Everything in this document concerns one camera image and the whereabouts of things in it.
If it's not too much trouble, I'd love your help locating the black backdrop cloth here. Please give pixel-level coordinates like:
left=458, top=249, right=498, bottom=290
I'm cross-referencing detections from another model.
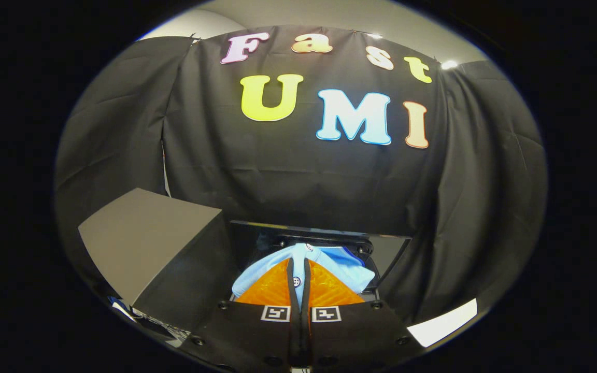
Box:
left=54, top=25, right=548, bottom=332

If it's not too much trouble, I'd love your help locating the grey cabinet with dark top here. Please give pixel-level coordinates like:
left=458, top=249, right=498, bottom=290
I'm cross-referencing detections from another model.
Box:
left=77, top=188, right=239, bottom=345

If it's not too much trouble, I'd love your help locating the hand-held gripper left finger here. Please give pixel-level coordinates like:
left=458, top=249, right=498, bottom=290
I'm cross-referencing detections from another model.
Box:
left=179, top=257, right=300, bottom=373

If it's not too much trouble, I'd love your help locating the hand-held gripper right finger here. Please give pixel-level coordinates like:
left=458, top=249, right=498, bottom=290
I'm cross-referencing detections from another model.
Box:
left=301, top=257, right=423, bottom=373

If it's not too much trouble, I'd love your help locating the light blue polo shirt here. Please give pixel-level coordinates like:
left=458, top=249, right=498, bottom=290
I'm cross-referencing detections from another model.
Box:
left=231, top=242, right=377, bottom=311

